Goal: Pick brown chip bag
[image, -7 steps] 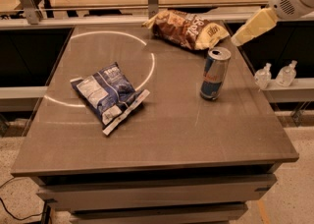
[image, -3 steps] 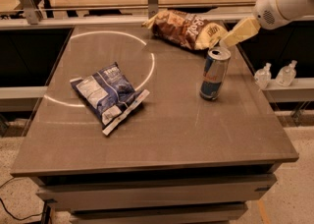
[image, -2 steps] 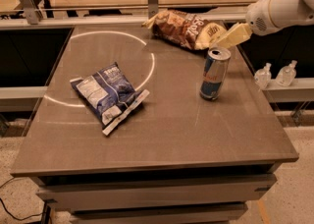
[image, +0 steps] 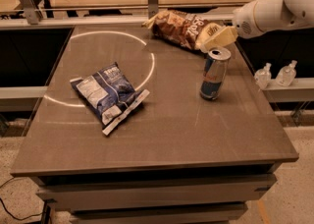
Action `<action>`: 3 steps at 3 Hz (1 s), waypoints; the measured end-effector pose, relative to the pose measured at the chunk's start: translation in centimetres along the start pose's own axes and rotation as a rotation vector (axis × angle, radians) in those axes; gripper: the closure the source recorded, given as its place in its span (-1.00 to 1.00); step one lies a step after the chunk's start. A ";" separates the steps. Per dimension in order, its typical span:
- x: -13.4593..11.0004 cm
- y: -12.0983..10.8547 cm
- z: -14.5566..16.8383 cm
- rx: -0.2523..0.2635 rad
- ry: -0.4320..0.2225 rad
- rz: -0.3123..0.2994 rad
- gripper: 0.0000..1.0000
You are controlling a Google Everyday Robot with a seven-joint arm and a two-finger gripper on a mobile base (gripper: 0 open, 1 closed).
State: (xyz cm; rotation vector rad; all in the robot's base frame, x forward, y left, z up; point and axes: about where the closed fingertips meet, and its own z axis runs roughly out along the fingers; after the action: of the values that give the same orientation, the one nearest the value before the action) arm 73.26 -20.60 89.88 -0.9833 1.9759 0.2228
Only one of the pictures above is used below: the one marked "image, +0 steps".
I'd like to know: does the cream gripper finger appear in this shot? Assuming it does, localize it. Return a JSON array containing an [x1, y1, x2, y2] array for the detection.
[[199, 26, 238, 53]]

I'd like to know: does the brown chip bag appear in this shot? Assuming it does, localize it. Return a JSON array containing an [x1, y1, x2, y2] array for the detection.
[[142, 10, 222, 50]]

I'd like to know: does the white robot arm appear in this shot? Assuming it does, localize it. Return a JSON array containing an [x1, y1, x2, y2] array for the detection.
[[196, 0, 314, 53]]

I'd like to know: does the blue chip bag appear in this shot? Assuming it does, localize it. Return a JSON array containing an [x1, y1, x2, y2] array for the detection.
[[70, 63, 149, 136]]

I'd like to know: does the Red Bull can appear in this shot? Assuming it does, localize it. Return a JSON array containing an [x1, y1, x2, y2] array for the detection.
[[200, 47, 231, 100]]

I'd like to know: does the left clear sanitizer bottle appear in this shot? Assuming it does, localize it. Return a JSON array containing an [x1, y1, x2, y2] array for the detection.
[[254, 63, 272, 89]]

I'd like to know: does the clear sanitizer bottle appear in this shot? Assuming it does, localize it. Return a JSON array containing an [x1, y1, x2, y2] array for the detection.
[[254, 63, 272, 89], [276, 60, 297, 86]]

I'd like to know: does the right clear sanitizer bottle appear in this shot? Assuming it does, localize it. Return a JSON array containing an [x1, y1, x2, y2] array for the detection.
[[276, 60, 297, 86]]

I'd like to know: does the grey table with drawers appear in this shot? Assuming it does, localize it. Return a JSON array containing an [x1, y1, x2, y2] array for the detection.
[[12, 25, 298, 224]]

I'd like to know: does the metal railing frame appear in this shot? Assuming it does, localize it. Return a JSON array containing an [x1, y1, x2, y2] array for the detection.
[[0, 0, 293, 30]]

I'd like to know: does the black floor cable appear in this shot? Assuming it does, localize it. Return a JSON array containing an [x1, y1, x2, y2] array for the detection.
[[0, 177, 45, 221]]

